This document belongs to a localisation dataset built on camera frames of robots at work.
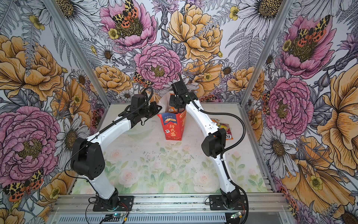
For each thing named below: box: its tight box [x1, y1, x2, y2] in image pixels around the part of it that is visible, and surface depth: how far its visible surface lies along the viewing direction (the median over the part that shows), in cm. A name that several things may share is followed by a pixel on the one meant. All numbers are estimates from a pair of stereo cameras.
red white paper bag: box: [157, 93, 187, 141], surface depth 89 cm
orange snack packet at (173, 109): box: [167, 106, 179, 113], surface depth 91 cm
